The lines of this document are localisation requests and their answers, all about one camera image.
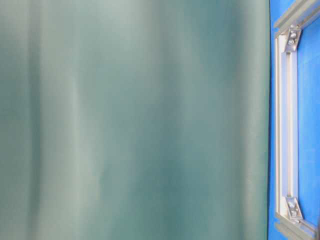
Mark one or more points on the blue table mat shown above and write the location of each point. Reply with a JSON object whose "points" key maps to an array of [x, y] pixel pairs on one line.
{"points": [[308, 70]]}

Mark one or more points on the aluminium extrusion frame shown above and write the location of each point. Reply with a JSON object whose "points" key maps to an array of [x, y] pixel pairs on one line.
{"points": [[290, 25]]}

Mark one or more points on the green curtain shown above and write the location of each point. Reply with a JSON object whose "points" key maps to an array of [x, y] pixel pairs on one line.
{"points": [[134, 119]]}

